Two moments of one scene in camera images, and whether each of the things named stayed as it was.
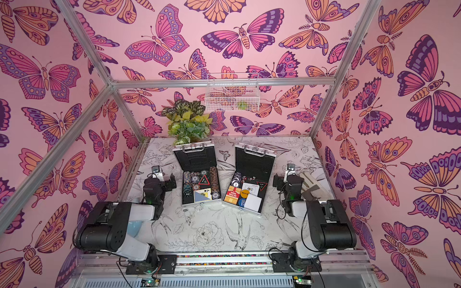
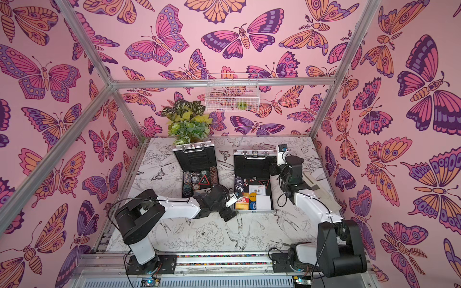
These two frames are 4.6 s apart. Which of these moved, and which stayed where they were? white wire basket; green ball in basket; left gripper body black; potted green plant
Moved: left gripper body black
Stayed: green ball in basket; white wire basket; potted green plant
